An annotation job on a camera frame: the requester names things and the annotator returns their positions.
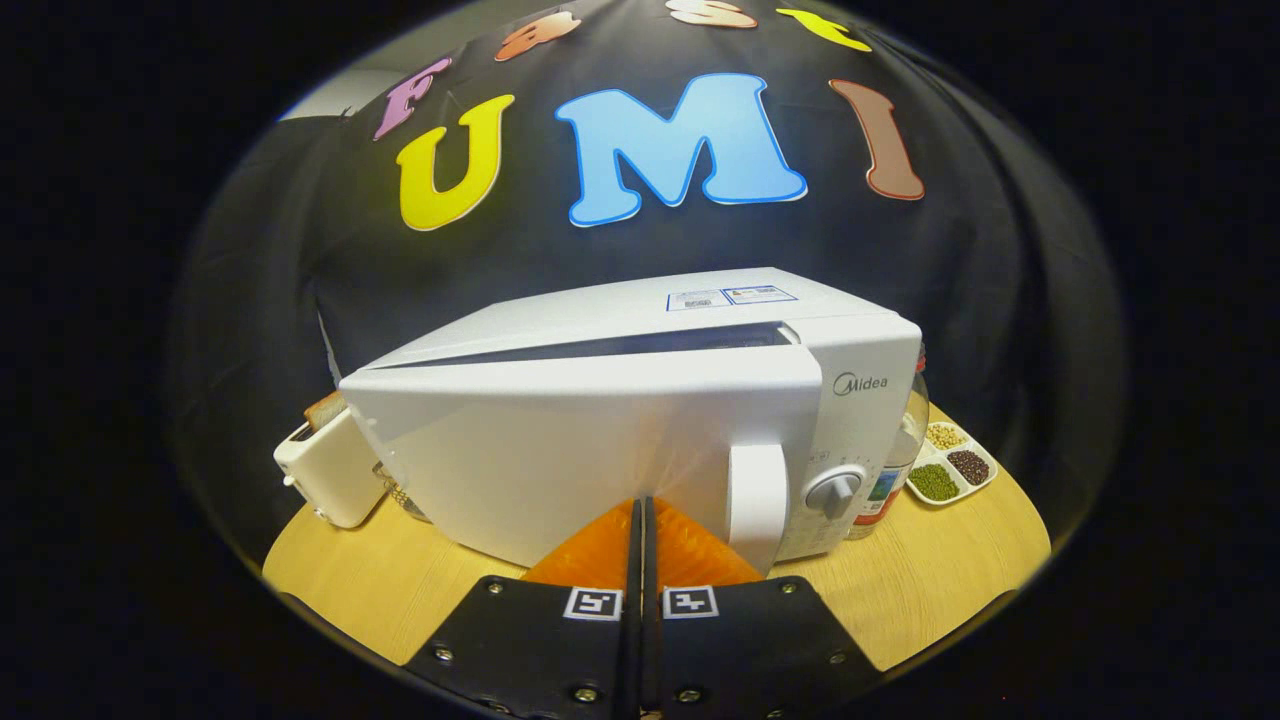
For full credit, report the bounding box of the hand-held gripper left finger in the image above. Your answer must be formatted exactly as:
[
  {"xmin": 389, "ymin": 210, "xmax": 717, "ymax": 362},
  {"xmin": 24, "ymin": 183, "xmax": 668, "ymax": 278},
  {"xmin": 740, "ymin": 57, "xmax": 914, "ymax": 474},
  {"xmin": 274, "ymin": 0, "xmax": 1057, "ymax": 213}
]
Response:
[{"xmin": 405, "ymin": 497, "xmax": 642, "ymax": 719}]

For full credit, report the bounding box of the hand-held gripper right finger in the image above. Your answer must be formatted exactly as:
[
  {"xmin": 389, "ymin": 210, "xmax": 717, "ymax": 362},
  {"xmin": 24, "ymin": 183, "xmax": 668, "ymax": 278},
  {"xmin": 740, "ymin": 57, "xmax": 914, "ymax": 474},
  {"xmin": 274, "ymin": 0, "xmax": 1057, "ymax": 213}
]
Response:
[{"xmin": 641, "ymin": 497, "xmax": 881, "ymax": 719}]

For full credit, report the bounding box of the white microwave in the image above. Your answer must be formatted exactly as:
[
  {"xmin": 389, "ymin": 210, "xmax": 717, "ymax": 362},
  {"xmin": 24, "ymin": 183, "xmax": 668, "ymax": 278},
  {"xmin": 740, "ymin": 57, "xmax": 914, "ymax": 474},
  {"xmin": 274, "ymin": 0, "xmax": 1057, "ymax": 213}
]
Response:
[{"xmin": 338, "ymin": 267, "xmax": 923, "ymax": 579}]

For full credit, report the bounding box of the white sectioned bean dish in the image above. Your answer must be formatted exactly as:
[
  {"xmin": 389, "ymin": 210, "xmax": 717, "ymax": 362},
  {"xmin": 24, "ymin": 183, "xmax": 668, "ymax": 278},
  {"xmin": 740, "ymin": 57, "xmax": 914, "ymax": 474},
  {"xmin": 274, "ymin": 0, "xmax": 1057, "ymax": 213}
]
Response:
[{"xmin": 905, "ymin": 420, "xmax": 999, "ymax": 507}]

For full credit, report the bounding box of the white toaster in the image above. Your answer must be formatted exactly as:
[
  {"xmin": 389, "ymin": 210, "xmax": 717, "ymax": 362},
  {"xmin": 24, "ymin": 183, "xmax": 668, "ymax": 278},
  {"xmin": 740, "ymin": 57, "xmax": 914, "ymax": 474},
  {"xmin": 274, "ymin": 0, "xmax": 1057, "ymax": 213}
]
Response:
[{"xmin": 273, "ymin": 405, "xmax": 389, "ymax": 530}]

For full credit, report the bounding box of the toast bread slice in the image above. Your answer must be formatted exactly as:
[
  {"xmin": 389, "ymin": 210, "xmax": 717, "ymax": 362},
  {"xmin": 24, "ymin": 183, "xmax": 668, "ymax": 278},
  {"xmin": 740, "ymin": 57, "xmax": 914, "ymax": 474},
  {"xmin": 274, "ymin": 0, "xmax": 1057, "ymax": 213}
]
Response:
[{"xmin": 303, "ymin": 390, "xmax": 348, "ymax": 433}]

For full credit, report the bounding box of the metal wire basket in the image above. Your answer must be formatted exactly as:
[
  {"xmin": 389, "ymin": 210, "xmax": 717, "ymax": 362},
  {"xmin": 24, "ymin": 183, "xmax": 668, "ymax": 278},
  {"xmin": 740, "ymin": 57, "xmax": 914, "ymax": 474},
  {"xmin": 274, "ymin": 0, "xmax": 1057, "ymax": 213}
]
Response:
[{"xmin": 372, "ymin": 460, "xmax": 433, "ymax": 524}]

